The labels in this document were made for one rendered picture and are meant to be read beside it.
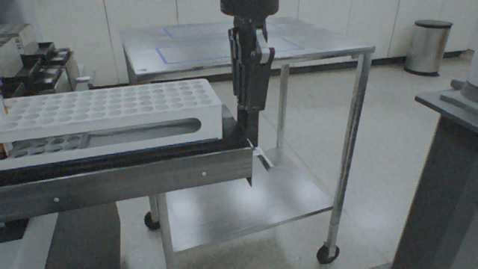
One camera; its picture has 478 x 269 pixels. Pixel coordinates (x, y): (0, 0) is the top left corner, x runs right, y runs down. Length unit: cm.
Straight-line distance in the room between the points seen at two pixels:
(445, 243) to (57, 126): 98
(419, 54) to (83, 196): 332
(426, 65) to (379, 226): 223
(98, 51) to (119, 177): 241
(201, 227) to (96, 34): 200
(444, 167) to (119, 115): 83
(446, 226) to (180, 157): 81
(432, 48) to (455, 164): 259
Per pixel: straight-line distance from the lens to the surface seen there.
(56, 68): 81
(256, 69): 42
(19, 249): 48
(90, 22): 277
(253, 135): 51
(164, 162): 43
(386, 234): 157
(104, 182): 44
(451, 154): 100
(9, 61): 78
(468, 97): 96
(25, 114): 47
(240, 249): 139
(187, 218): 112
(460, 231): 108
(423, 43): 352
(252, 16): 42
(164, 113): 41
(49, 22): 281
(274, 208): 114
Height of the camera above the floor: 104
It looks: 29 degrees down
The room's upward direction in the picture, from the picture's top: straight up
